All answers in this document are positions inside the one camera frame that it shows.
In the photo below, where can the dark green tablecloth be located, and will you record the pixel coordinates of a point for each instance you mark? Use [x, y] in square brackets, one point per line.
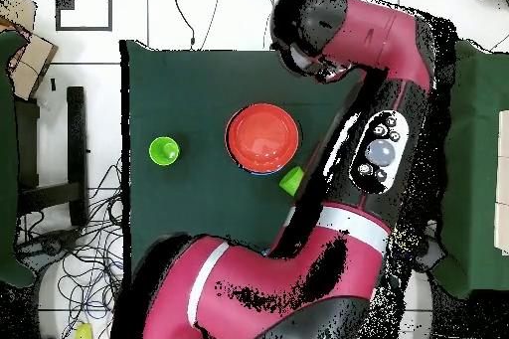
[191, 88]

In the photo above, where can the white boxes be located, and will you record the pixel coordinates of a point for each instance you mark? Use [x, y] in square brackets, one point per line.
[504, 180]

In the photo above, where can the ridged green cup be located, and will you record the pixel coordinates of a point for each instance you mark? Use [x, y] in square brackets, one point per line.
[160, 150]

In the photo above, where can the black stand frame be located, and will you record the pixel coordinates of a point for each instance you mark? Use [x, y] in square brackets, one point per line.
[76, 136]

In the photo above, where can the green cloth side table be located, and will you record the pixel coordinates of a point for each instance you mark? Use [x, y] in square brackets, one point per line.
[477, 156]
[6, 156]

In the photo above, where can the black square floor frame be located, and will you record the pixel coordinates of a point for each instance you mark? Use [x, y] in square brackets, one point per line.
[83, 29]

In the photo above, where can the small yellow object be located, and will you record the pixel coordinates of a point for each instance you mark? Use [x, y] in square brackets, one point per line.
[83, 333]

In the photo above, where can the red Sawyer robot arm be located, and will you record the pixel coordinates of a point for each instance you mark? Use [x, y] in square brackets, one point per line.
[258, 283]

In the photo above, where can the grey black stand base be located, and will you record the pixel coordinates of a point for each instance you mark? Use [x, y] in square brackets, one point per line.
[434, 257]
[51, 243]

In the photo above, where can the red-orange bowl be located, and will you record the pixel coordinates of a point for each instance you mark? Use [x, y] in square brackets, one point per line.
[262, 138]

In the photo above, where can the large blue bowl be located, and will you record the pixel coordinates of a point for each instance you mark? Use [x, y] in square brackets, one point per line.
[264, 173]

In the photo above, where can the smooth green cup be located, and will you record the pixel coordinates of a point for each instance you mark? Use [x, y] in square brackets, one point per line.
[292, 184]

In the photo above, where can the cardboard box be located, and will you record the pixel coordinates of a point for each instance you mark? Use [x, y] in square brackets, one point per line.
[30, 64]

